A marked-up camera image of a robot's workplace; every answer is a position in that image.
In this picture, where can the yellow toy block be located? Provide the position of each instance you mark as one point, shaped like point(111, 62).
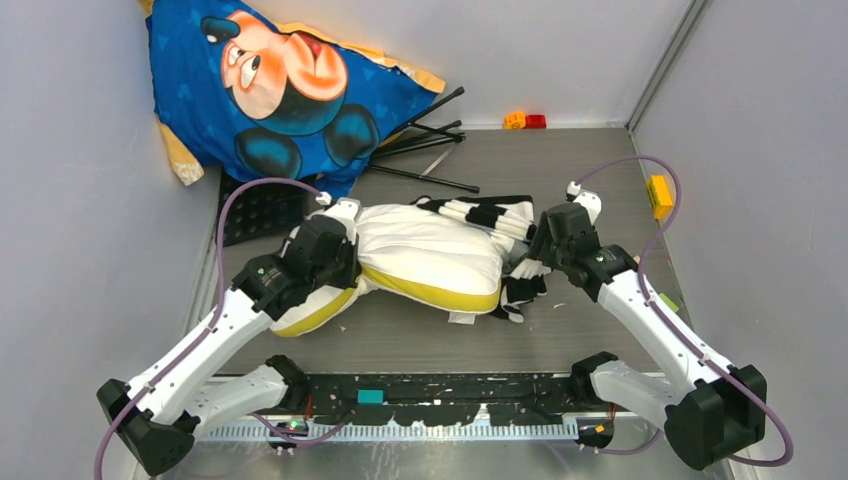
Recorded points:
point(660, 197)

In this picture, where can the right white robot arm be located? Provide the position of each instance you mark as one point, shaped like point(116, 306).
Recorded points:
point(669, 351)

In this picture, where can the aluminium frame rail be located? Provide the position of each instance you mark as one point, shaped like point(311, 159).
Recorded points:
point(703, 422)

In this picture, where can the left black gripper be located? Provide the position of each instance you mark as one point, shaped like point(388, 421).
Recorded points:
point(350, 247)

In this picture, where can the orange toy block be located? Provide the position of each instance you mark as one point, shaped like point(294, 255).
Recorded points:
point(515, 120)

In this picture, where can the red toy block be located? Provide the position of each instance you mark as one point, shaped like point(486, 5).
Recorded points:
point(535, 121)

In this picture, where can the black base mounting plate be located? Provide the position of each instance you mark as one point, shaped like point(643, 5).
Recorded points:
point(509, 399)

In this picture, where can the black perforated tray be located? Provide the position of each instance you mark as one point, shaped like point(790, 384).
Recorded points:
point(264, 211)

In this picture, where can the teal small block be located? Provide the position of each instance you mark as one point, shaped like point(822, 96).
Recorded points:
point(370, 397)

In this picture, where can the black folded tripod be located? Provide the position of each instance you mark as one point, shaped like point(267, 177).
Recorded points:
point(413, 136)

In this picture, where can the white pillow yellow edge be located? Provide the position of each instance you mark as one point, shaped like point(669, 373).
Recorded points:
point(413, 253)

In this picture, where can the black white striped pillowcase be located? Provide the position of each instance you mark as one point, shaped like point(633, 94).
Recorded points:
point(509, 222)

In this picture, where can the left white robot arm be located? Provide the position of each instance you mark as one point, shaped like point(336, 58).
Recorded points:
point(199, 364)

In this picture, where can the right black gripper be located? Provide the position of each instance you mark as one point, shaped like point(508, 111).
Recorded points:
point(540, 248)

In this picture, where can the green toy block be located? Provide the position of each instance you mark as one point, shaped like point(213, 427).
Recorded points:
point(669, 302)

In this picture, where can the blue cartoon mouse pillow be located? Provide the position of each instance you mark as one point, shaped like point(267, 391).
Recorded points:
point(258, 99)

